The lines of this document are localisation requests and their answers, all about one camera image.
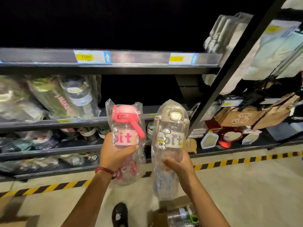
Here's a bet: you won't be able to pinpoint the person's right hand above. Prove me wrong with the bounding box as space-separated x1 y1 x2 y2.
162 148 198 195

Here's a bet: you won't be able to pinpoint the person's left hand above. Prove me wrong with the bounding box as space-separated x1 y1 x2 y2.
99 132 138 174

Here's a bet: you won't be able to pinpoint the red pink bottle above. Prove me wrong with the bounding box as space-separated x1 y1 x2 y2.
105 98 146 186

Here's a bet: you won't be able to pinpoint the green strap bottle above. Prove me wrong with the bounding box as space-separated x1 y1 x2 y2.
166 205 200 227

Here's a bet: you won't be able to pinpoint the beige lid bottle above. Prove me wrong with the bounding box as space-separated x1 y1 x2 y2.
150 98 192 202

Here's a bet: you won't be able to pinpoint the blue bottle cream lid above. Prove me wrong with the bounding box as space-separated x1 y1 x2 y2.
59 74 103 118

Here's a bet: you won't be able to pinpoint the green lid bottle pink handle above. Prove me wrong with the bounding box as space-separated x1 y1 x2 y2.
27 76 81 119

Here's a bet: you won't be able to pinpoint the black metal store shelving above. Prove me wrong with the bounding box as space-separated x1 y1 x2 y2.
0 0 303 183

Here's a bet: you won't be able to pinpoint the person's left forearm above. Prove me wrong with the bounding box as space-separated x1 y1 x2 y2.
61 172 115 227

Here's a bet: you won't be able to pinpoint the person's right forearm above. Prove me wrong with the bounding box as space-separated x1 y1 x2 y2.
183 177 231 227

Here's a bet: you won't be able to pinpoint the person's black left shoe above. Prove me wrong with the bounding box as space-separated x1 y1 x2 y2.
111 202 129 227

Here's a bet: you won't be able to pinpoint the tan bear shaped item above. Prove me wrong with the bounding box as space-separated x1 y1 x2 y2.
184 138 198 155

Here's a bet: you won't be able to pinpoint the white blue framed mirror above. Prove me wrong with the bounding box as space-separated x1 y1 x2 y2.
200 131 220 150

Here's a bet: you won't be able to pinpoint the stack of clear plastic packs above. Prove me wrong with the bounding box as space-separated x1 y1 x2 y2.
189 120 209 139

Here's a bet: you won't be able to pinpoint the red round mirror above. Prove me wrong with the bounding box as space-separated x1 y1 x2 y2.
217 128 244 149

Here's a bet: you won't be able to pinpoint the clear bear print pouch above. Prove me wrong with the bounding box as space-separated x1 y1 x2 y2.
196 103 222 124

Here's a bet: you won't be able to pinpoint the white oval mirror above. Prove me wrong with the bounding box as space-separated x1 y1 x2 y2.
241 131 263 146

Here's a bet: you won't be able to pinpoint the yellow white price label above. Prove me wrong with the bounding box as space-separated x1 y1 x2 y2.
168 52 199 66
73 49 112 65
263 19 301 38

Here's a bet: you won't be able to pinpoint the grey flat pack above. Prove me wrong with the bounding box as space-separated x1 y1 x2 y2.
266 122 303 142

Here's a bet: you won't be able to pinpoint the white hanging cloth packs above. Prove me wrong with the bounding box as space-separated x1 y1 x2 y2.
203 11 254 95

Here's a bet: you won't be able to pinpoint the row of hanging pastel pouches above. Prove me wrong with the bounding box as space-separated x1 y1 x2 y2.
242 27 303 81

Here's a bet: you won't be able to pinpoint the red bead bracelet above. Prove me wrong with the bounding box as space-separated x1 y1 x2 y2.
95 166 118 180

